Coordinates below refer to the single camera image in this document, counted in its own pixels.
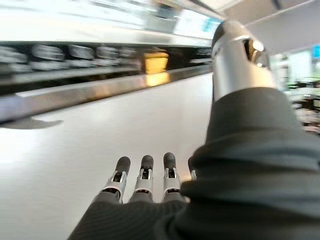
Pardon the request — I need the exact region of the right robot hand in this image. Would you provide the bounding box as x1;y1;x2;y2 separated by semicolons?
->
66;19;320;240

